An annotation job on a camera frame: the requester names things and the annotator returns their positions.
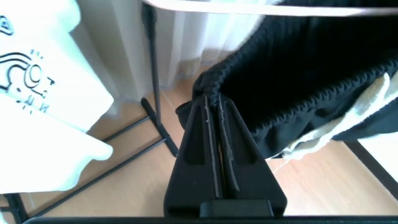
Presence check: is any black garment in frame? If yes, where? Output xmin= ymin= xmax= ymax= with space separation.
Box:
xmin=175 ymin=0 xmax=398 ymax=161

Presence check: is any black clothes rack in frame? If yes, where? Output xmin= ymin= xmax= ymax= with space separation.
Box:
xmin=0 ymin=1 xmax=180 ymax=224

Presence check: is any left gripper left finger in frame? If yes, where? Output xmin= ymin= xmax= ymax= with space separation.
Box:
xmin=164 ymin=95 xmax=223 ymax=217

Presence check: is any beige curtain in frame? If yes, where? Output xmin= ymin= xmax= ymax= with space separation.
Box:
xmin=70 ymin=0 xmax=268 ymax=103

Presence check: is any white printed t-shirt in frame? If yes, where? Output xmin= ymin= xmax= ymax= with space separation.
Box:
xmin=0 ymin=0 xmax=115 ymax=195

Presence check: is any pink clothes hanger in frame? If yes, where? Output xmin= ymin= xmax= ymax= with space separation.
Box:
xmin=142 ymin=0 xmax=398 ymax=18

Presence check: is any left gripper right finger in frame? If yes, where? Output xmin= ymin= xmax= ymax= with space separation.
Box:
xmin=217 ymin=94 xmax=287 ymax=217

